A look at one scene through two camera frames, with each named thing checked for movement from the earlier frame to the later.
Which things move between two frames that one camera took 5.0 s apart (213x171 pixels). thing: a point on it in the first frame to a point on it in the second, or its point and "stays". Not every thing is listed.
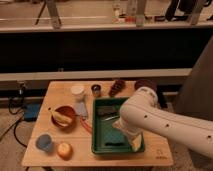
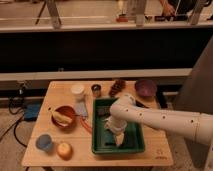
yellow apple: (64, 151) stays
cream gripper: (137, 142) to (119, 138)
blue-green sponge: (114, 144) stays
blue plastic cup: (44, 142) stays
